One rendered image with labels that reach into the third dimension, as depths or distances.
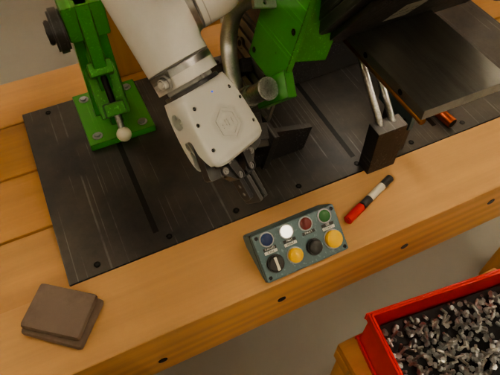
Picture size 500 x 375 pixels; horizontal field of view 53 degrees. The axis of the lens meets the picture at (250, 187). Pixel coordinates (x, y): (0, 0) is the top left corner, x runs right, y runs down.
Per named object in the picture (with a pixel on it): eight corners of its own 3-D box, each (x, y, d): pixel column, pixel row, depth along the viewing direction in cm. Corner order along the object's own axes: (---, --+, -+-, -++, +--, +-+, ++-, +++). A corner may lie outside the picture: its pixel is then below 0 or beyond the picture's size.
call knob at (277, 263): (285, 267, 79) (287, 268, 78) (270, 274, 78) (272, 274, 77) (279, 252, 79) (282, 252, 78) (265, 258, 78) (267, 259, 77)
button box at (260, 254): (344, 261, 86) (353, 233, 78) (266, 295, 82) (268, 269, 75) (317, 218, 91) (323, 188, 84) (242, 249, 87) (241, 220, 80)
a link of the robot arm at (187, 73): (170, 67, 56) (184, 91, 57) (219, 39, 62) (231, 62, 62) (135, 88, 63) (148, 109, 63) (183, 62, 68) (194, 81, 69)
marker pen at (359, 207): (385, 178, 92) (388, 172, 91) (393, 182, 92) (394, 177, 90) (342, 220, 87) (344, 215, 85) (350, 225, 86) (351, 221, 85)
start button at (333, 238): (343, 243, 82) (346, 243, 81) (327, 250, 81) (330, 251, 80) (337, 227, 82) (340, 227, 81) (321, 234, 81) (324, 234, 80)
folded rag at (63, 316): (106, 302, 78) (101, 294, 75) (83, 352, 73) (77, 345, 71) (47, 287, 79) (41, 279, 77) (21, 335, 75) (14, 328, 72)
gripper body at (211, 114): (175, 86, 57) (223, 170, 60) (230, 53, 63) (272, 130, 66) (143, 104, 62) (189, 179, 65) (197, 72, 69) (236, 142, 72)
